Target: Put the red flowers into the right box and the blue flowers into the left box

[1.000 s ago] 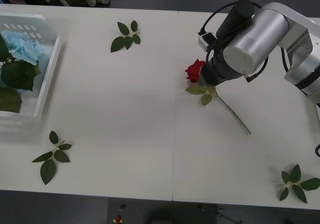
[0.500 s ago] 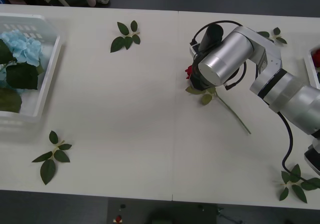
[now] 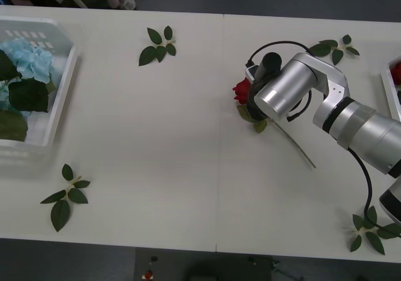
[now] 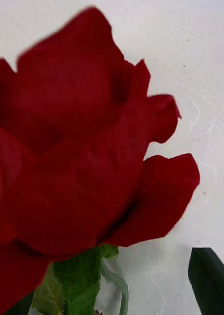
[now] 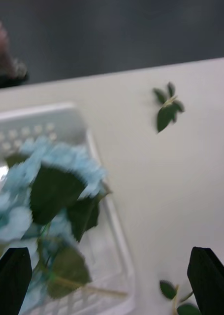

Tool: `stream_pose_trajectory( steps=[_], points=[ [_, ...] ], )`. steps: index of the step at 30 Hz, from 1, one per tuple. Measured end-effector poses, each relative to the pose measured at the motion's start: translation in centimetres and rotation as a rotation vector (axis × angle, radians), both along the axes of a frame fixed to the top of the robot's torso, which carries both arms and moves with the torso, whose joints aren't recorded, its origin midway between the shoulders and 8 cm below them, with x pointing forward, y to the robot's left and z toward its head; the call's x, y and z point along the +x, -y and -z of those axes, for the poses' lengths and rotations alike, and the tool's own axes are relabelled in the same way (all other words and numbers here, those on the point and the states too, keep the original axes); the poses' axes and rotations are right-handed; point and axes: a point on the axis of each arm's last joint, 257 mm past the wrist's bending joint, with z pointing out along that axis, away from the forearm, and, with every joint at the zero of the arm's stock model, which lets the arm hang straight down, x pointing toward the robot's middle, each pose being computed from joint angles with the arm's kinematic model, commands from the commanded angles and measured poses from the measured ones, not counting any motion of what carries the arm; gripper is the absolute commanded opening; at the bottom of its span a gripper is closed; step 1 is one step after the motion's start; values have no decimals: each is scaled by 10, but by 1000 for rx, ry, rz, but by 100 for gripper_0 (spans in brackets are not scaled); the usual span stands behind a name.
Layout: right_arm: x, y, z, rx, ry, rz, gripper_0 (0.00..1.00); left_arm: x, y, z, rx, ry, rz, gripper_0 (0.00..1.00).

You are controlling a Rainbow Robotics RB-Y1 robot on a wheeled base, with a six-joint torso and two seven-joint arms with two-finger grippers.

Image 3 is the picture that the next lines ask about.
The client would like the loose green leaf twig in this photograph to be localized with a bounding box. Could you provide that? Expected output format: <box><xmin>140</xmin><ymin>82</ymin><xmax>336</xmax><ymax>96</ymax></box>
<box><xmin>343</xmin><ymin>204</ymin><xmax>401</xmax><ymax>256</ymax></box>
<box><xmin>39</xmin><ymin>163</ymin><xmax>91</xmax><ymax>233</ymax></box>
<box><xmin>138</xmin><ymin>25</ymin><xmax>177</xmax><ymax>67</ymax></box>
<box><xmin>308</xmin><ymin>34</ymin><xmax>361</xmax><ymax>66</ymax></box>

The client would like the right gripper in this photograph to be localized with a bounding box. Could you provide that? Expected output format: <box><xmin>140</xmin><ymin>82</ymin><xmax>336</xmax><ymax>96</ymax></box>
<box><xmin>246</xmin><ymin>79</ymin><xmax>271</xmax><ymax>122</ymax></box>

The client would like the shallow white plastic box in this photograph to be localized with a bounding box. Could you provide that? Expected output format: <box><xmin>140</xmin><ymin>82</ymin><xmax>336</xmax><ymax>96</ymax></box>
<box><xmin>380</xmin><ymin>54</ymin><xmax>401</xmax><ymax>122</ymax></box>
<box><xmin>0</xmin><ymin>16</ymin><xmax>78</xmax><ymax>177</ymax></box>

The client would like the red rose with leafy stem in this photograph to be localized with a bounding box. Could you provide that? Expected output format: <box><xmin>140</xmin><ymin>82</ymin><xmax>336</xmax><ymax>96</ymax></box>
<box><xmin>232</xmin><ymin>76</ymin><xmax>316</xmax><ymax>170</ymax></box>

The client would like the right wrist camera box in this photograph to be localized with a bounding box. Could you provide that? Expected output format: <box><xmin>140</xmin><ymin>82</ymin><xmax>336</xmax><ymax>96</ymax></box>
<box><xmin>244</xmin><ymin>64</ymin><xmax>260</xmax><ymax>82</ymax></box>

